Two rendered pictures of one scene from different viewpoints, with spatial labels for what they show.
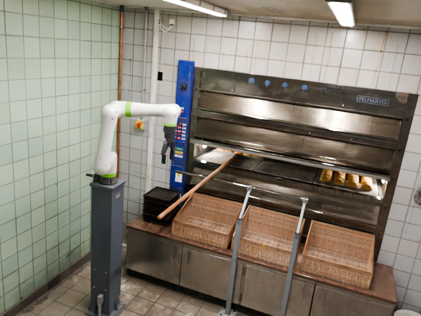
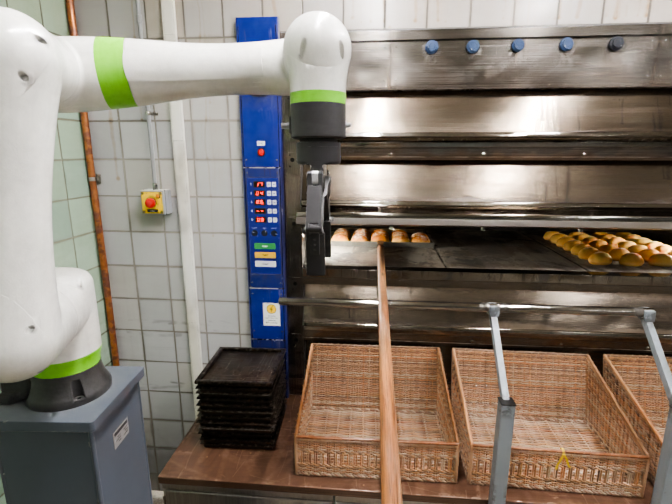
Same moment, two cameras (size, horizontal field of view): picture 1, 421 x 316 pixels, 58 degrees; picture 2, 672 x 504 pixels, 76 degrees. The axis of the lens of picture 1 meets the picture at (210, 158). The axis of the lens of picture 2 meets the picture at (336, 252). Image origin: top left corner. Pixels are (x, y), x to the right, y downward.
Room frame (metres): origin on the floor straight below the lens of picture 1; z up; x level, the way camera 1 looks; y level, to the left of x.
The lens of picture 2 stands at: (1.94, 0.47, 1.67)
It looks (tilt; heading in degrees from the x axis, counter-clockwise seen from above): 13 degrees down; 346
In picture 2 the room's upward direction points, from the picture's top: straight up
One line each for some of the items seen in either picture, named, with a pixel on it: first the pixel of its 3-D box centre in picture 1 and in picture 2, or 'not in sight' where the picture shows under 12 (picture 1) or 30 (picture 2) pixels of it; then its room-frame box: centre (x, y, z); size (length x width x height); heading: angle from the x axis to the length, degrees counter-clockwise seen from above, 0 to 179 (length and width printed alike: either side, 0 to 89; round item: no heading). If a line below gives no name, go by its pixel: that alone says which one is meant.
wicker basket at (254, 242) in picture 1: (269, 234); (534, 412); (3.16, -0.60, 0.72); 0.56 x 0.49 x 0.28; 70
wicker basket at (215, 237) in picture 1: (208, 218); (374, 403); (3.35, -0.04, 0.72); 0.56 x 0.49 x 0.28; 72
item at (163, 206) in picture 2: (140, 124); (156, 201); (3.86, 0.75, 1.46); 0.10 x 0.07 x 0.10; 71
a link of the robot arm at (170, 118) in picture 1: (171, 115); (316, 60); (2.69, 0.31, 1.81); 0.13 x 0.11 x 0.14; 178
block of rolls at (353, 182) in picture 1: (346, 175); (614, 246); (3.64, -1.37, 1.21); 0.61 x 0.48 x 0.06; 161
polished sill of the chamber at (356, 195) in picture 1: (280, 179); (518, 276); (3.43, -0.69, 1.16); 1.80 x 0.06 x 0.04; 71
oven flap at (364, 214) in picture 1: (278, 194); (516, 310); (3.41, -0.68, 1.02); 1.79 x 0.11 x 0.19; 71
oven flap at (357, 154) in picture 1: (286, 141); (529, 184); (3.41, -0.68, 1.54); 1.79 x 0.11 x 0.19; 71
